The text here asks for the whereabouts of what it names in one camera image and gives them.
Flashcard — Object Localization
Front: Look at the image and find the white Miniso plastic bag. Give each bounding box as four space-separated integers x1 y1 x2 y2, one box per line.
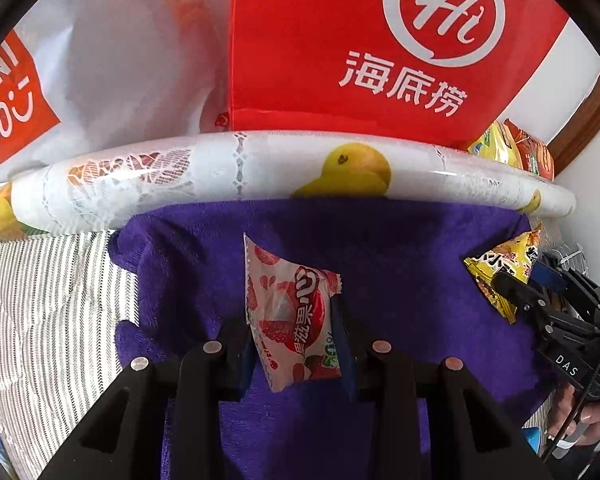
0 0 230 183

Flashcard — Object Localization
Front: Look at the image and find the orange chips bag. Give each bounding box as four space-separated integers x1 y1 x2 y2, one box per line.
504 119 555 181

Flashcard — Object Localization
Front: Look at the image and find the person right hand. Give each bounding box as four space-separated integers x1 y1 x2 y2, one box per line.
547 384 600 446

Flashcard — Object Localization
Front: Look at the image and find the pink strawberry candy packet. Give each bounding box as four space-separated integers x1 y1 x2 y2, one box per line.
244 237 341 393

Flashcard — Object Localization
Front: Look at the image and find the yellow snack packet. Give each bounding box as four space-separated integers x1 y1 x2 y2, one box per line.
464 224 543 324

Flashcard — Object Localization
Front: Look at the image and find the red Haidilao paper bag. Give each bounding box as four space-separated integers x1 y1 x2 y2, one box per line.
226 0 570 150

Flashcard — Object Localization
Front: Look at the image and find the rolled lemon print mat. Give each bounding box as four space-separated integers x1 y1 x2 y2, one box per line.
0 131 576 243

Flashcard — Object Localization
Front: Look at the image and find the yellow chips bag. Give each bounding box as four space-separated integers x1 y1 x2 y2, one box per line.
467 122 524 169

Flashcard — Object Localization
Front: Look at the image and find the striped bed mattress cover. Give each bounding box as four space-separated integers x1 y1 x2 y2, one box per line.
0 231 138 479

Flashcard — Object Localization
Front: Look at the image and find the purple towel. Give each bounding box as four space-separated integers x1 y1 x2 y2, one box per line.
107 197 556 480

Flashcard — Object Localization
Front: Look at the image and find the brown wooden door frame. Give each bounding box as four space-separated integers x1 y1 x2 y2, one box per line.
548 76 600 176

